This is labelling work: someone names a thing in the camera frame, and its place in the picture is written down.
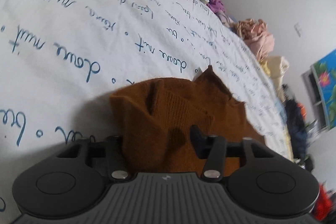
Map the colourful flower picture frame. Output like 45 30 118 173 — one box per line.
302 50 335 130

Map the dark navy clothes pile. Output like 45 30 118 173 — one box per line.
285 99 314 173

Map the light blue garment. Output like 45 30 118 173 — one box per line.
275 98 287 128

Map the brown knit sweater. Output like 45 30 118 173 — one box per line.
109 67 264 173

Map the purple garment by headboard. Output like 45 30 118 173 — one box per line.
207 0 225 14

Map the cream crumpled clothes pile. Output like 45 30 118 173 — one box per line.
260 56 289 102

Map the white wall switch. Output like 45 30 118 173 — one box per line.
294 23 302 38

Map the pink crumpled clothes pile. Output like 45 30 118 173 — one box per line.
232 19 274 61

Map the white script-print bed sheet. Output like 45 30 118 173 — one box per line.
1 0 292 223

